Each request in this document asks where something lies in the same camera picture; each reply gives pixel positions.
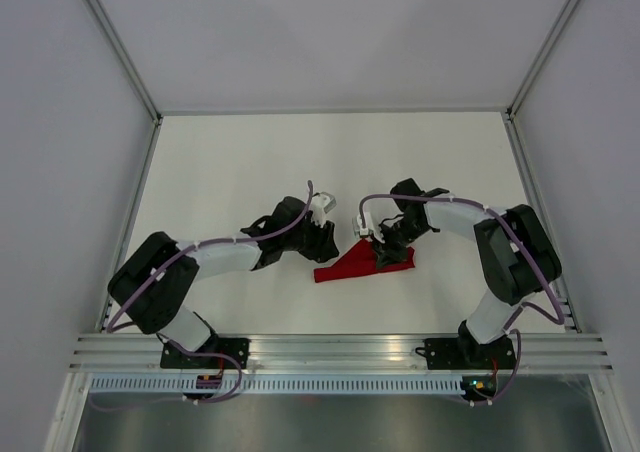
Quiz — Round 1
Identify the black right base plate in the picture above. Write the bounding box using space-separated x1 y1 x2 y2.
414 337 516 371

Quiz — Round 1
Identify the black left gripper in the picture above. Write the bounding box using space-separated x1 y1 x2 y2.
283 211 340 264

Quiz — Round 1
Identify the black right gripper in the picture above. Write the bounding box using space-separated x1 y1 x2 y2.
370 218 428 271

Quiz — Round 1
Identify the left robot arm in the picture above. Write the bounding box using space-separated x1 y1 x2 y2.
107 192 339 368

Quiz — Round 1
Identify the aluminium front rail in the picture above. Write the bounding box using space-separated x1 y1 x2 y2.
67 333 613 375

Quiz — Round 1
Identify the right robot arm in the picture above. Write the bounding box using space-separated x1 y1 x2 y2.
357 178 565 370

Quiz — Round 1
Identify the white slotted cable duct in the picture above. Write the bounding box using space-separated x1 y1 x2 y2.
89 373 463 395

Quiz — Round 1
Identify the aluminium frame post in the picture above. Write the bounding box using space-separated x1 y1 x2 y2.
503 0 583 121
82 0 162 124

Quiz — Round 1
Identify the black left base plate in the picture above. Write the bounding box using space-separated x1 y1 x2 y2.
160 336 250 370

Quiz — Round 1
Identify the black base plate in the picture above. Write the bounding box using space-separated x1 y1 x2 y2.
414 337 516 371
160 336 250 370

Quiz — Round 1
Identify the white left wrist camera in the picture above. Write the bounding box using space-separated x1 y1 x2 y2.
309 192 337 227

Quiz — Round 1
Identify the left aluminium frame post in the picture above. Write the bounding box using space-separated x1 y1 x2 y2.
82 0 162 124

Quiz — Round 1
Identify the right aluminium frame post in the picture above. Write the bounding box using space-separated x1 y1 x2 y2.
503 0 583 121

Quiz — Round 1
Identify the red cloth napkin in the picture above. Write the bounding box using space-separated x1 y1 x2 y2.
313 239 415 283

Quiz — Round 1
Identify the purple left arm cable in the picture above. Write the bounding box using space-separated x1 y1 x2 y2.
105 179 315 334

